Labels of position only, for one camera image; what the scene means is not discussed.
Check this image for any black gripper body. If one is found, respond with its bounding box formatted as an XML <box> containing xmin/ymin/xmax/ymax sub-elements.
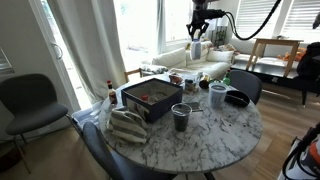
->
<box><xmin>189</xmin><ymin>18</ymin><xmax>209</xmax><ymax>31</ymax></box>

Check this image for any white bottle with blue lid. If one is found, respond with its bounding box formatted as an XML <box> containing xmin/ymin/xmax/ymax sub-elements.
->
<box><xmin>190</xmin><ymin>38</ymin><xmax>203</xmax><ymax>61</ymax></box>

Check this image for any clear plastic container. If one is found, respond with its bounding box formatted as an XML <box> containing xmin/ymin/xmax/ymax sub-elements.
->
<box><xmin>166</xmin><ymin>70</ymin><xmax>204</xmax><ymax>95</ymax></box>

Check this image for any green bottle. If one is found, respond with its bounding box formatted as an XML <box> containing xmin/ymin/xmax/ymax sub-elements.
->
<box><xmin>222</xmin><ymin>69</ymin><xmax>232</xmax><ymax>86</ymax></box>

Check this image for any dark plastic cup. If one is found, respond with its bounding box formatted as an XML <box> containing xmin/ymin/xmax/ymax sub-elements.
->
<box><xmin>170</xmin><ymin>102</ymin><xmax>193</xmax><ymax>133</ymax></box>

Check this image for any hot sauce bottle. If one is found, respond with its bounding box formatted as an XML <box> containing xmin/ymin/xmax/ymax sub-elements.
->
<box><xmin>106</xmin><ymin>79</ymin><xmax>118</xmax><ymax>106</ymax></box>

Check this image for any clear floor storage bin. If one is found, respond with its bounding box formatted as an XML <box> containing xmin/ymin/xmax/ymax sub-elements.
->
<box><xmin>70</xmin><ymin>99</ymin><xmax>113</xmax><ymax>134</ymax></box>

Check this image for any white sofa cushion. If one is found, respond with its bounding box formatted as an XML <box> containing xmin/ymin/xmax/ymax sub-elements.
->
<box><xmin>206</xmin><ymin>49</ymin><xmax>235</xmax><ymax>64</ymax></box>

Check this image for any white sofa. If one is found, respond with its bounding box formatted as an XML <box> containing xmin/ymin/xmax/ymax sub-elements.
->
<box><xmin>141</xmin><ymin>39</ymin><xmax>239</xmax><ymax>81</ymax></box>

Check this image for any white window blind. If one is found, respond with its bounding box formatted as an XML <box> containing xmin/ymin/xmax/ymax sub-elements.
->
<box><xmin>234</xmin><ymin>0</ymin><xmax>278</xmax><ymax>38</ymax></box>
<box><xmin>288</xmin><ymin>0</ymin><xmax>320</xmax><ymax>44</ymax></box>

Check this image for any patterned blanket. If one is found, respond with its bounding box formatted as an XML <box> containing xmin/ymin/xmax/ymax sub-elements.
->
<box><xmin>139</xmin><ymin>63</ymin><xmax>169</xmax><ymax>77</ymax></box>

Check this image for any small glass jar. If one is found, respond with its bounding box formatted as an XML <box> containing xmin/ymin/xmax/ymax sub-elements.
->
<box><xmin>184</xmin><ymin>78</ymin><xmax>197</xmax><ymax>93</ymax></box>

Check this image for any white plastic tub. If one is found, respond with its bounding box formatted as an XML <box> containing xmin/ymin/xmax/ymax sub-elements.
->
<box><xmin>208</xmin><ymin>82</ymin><xmax>230</xmax><ymax>109</ymax></box>

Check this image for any dark grey shell chair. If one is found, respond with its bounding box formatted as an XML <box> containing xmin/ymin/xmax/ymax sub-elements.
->
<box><xmin>228</xmin><ymin>69</ymin><xmax>263</xmax><ymax>106</ymax></box>
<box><xmin>81</xmin><ymin>121</ymin><xmax>178</xmax><ymax>180</ymax></box>

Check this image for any small wooden chair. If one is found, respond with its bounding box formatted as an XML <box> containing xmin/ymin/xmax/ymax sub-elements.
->
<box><xmin>124</xmin><ymin>67</ymin><xmax>143</xmax><ymax>83</ymax></box>

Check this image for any wooden side table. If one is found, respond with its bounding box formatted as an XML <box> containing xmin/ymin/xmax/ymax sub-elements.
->
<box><xmin>245</xmin><ymin>37</ymin><xmax>304</xmax><ymax>78</ymax></box>

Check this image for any printed foil pouch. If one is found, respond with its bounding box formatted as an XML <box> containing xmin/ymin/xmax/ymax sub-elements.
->
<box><xmin>148</xmin><ymin>92</ymin><xmax>168</xmax><ymax>104</ymax></box>

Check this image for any black bowl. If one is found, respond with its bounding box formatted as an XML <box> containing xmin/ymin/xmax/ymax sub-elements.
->
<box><xmin>224</xmin><ymin>89</ymin><xmax>251</xmax><ymax>108</ymax></box>

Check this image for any dark blue cardboard box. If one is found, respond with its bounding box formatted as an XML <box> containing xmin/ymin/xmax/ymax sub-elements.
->
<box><xmin>120</xmin><ymin>77</ymin><xmax>184</xmax><ymax>124</ymax></box>

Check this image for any black low bench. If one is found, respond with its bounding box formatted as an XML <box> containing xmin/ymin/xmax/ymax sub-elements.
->
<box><xmin>229</xmin><ymin>61</ymin><xmax>320</xmax><ymax>108</ymax></box>

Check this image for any orange toy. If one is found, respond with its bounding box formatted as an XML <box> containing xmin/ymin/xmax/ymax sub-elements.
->
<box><xmin>276</xmin><ymin>47</ymin><xmax>307</xmax><ymax>62</ymax></box>

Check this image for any black bag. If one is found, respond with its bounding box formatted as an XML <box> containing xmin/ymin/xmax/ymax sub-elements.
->
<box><xmin>295</xmin><ymin>41</ymin><xmax>320</xmax><ymax>81</ymax></box>

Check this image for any beige curtain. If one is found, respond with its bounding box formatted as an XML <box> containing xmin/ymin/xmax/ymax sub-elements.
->
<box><xmin>46</xmin><ymin>0</ymin><xmax>128</xmax><ymax>104</ymax></box>

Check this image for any striped folded cloth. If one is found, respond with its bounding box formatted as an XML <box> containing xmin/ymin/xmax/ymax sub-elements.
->
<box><xmin>107</xmin><ymin>105</ymin><xmax>150</xmax><ymax>145</ymax></box>

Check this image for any grey chair with metal legs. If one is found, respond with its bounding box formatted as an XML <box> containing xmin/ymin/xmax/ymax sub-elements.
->
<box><xmin>0</xmin><ymin>73</ymin><xmax>73</xmax><ymax>174</ymax></box>

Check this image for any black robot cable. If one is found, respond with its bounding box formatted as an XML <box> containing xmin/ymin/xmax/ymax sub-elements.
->
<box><xmin>224</xmin><ymin>0</ymin><xmax>283</xmax><ymax>42</ymax></box>

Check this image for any door handle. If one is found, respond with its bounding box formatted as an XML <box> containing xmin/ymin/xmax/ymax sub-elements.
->
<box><xmin>50</xmin><ymin>42</ymin><xmax>64</xmax><ymax>60</ymax></box>

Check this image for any orange white machine with cables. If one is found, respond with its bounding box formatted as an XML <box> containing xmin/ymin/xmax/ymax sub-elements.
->
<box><xmin>278</xmin><ymin>121</ymin><xmax>320</xmax><ymax>180</ymax></box>

